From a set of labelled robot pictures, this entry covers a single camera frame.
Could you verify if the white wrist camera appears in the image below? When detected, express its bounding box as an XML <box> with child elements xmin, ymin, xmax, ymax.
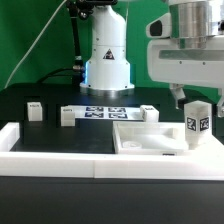
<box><xmin>146</xmin><ymin>19</ymin><xmax>171</xmax><ymax>39</ymax></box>

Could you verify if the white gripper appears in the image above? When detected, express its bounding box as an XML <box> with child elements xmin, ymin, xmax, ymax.
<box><xmin>147</xmin><ymin>36</ymin><xmax>224</xmax><ymax>118</ymax></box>

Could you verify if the white U-shaped fence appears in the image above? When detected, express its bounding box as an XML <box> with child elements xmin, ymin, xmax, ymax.
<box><xmin>0</xmin><ymin>123</ymin><xmax>224</xmax><ymax>180</ymax></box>

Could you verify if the white square tabletop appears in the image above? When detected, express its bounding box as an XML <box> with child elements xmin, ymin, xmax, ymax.
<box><xmin>112</xmin><ymin>121</ymin><xmax>224</xmax><ymax>165</ymax></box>

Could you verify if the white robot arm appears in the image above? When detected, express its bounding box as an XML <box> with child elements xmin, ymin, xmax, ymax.
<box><xmin>78</xmin><ymin>0</ymin><xmax>224</xmax><ymax>117</ymax></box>

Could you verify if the AprilTag base sheet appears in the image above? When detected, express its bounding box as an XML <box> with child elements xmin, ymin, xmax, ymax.
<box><xmin>71</xmin><ymin>105</ymin><xmax>141</xmax><ymax>120</ymax></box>

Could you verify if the white cable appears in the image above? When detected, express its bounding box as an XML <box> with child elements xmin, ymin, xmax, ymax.
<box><xmin>3</xmin><ymin>0</ymin><xmax>68</xmax><ymax>90</ymax></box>

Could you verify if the black cable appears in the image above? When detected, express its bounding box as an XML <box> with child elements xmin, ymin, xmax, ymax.
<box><xmin>35</xmin><ymin>67</ymin><xmax>75</xmax><ymax>84</ymax></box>

